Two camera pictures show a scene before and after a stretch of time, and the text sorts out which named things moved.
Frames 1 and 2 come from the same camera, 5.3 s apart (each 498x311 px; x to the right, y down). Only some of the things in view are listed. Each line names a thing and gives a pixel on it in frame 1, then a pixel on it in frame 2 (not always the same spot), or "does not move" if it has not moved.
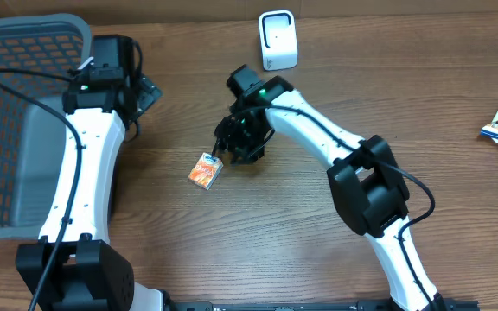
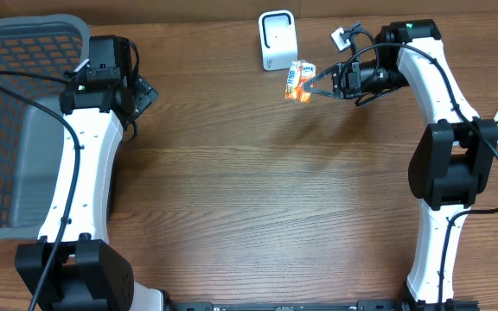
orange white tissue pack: (206, 171) to (299, 72)
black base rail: (313, 306) does not move
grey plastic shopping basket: (22, 65) does not move
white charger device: (278, 39) does not move
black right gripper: (247, 151) to (351, 85)
